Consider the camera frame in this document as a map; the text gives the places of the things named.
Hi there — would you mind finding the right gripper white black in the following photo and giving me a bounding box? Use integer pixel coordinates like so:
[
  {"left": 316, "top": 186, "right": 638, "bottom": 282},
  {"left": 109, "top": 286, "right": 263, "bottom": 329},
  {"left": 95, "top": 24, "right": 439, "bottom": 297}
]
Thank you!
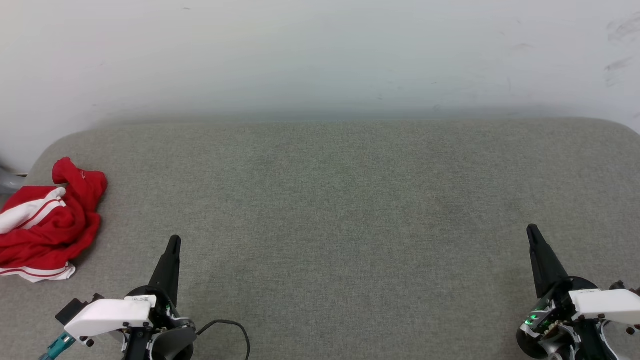
[{"left": 516, "top": 224, "right": 640, "bottom": 360}]

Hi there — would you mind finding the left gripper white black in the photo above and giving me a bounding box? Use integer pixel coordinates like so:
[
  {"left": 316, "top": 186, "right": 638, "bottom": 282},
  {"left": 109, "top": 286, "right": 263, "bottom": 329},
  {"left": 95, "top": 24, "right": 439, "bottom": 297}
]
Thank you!
[{"left": 64, "top": 235, "right": 198, "bottom": 360}]

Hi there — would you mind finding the red white basketball jersey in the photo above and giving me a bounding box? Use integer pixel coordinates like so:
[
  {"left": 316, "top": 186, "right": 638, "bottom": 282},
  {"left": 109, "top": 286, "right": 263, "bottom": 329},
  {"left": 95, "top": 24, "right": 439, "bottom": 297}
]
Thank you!
[{"left": 0, "top": 157, "right": 108, "bottom": 284}]

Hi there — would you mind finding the thin black cable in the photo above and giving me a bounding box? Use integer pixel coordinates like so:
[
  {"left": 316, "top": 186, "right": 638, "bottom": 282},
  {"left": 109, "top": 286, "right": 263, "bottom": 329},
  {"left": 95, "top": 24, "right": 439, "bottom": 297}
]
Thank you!
[{"left": 196, "top": 319, "right": 251, "bottom": 360}]

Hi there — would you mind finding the black cable with teal plug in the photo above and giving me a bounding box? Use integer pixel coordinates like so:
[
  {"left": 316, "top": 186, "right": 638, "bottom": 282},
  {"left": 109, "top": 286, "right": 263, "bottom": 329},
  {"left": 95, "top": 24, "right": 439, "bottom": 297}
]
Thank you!
[{"left": 39, "top": 332, "right": 77, "bottom": 360}]

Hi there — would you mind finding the grey metal frame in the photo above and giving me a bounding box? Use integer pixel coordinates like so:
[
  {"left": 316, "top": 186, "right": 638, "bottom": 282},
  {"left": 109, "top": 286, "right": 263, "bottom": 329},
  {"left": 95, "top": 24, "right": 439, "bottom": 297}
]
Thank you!
[{"left": 0, "top": 164, "right": 27, "bottom": 196}]

